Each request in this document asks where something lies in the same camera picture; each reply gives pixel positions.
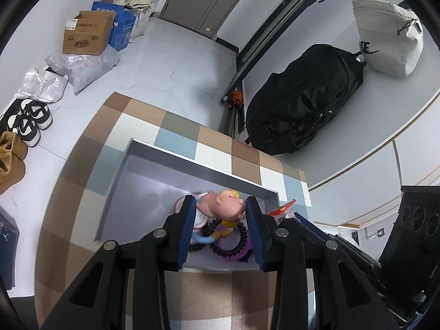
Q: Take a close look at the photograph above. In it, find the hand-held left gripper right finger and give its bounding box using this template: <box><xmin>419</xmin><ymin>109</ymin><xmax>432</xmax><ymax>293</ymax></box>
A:
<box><xmin>246</xmin><ymin>196</ymin><xmax>396</xmax><ymax>330</ymax></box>

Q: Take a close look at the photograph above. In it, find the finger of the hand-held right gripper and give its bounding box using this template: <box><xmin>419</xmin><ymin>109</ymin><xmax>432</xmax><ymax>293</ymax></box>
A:
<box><xmin>294</xmin><ymin>211</ymin><xmax>384</xmax><ymax>286</ymax></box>

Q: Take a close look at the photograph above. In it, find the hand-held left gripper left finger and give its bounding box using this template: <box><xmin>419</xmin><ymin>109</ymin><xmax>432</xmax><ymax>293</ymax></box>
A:
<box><xmin>39</xmin><ymin>195</ymin><xmax>196</xmax><ymax>330</ymax></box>

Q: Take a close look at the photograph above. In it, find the black spiral bracelet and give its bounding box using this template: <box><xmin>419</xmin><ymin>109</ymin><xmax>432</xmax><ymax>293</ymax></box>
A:
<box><xmin>206</xmin><ymin>220</ymin><xmax>253</xmax><ymax>258</ymax></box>

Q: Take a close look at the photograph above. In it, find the light blue ring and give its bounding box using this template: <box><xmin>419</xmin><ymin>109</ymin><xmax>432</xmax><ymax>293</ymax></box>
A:
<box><xmin>191</xmin><ymin>229</ymin><xmax>215</xmax><ymax>244</ymax></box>

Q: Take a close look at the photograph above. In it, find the white round lid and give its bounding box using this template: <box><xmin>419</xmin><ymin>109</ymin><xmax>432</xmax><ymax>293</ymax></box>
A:
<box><xmin>174</xmin><ymin>194</ymin><xmax>210</xmax><ymax>232</ymax></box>

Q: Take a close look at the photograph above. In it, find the purple bracelet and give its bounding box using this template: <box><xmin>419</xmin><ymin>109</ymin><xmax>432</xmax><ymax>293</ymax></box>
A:
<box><xmin>210</xmin><ymin>241</ymin><xmax>254</xmax><ymax>265</ymax></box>

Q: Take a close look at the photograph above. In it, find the red plastic clip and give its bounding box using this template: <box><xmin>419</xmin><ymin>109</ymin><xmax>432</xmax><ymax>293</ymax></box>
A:
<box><xmin>268</xmin><ymin>199</ymin><xmax>297</xmax><ymax>220</ymax></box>

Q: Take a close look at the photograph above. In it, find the pink pig doll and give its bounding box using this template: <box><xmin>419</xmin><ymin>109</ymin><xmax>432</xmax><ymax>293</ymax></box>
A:
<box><xmin>196</xmin><ymin>188</ymin><xmax>247</xmax><ymax>221</ymax></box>

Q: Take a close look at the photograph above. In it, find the grey cardboard box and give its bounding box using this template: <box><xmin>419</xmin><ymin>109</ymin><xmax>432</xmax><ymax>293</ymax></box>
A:
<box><xmin>93</xmin><ymin>138</ymin><xmax>279</xmax><ymax>272</ymax></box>

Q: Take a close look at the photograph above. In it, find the checkered mat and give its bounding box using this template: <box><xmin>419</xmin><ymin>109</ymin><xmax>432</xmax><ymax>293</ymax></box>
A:
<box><xmin>34</xmin><ymin>91</ymin><xmax>317</xmax><ymax>330</ymax></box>

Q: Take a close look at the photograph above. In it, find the black backpack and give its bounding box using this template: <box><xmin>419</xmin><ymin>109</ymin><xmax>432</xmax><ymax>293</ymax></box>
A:
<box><xmin>246</xmin><ymin>44</ymin><xmax>365</xmax><ymax>156</ymax></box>

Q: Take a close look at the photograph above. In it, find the dark blue box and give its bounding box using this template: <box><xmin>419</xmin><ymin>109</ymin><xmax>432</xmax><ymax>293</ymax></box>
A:
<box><xmin>0</xmin><ymin>212</ymin><xmax>19</xmax><ymax>291</ymax></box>

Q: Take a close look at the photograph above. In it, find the tan boot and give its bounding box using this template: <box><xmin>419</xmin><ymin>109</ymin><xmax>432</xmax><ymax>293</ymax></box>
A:
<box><xmin>0</xmin><ymin>151</ymin><xmax>26</xmax><ymax>194</ymax></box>
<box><xmin>0</xmin><ymin>131</ymin><xmax>29</xmax><ymax>161</ymax></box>

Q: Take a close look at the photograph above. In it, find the black and white sneaker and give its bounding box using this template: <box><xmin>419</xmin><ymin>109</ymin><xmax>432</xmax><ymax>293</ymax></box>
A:
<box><xmin>0</xmin><ymin>108</ymin><xmax>42</xmax><ymax>148</ymax></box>
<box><xmin>20</xmin><ymin>98</ymin><xmax>53</xmax><ymax>131</ymax></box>

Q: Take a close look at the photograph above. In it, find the grey plastic mailer bag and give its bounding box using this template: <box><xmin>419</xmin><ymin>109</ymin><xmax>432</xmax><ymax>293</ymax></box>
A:
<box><xmin>45</xmin><ymin>45</ymin><xmax>122</xmax><ymax>94</ymax></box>

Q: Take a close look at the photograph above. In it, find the white canvas bag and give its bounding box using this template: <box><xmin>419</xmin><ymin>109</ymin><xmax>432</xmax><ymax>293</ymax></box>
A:
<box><xmin>352</xmin><ymin>0</ymin><xmax>424</xmax><ymax>78</ymax></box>

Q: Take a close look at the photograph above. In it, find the clear plastic bag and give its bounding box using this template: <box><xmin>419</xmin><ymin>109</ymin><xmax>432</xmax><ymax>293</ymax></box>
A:
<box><xmin>16</xmin><ymin>69</ymin><xmax>68</xmax><ymax>104</ymax></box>

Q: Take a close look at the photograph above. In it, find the blue cardboard box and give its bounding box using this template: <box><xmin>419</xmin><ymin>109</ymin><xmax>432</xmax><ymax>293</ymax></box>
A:
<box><xmin>91</xmin><ymin>0</ymin><xmax>138</xmax><ymax>53</ymax></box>

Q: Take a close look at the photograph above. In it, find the brown cardboard box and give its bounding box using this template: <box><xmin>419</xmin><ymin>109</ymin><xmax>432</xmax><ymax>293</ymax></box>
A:
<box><xmin>62</xmin><ymin>10</ymin><xmax>115</xmax><ymax>56</ymax></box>

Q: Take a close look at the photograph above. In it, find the beige tote bag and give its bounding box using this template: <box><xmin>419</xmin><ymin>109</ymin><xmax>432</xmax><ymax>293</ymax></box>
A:
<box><xmin>117</xmin><ymin>0</ymin><xmax>155</xmax><ymax>43</ymax></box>

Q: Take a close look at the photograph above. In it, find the grey door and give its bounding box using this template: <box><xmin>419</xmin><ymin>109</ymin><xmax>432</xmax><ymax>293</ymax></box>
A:
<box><xmin>161</xmin><ymin>0</ymin><xmax>255</xmax><ymax>35</ymax></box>

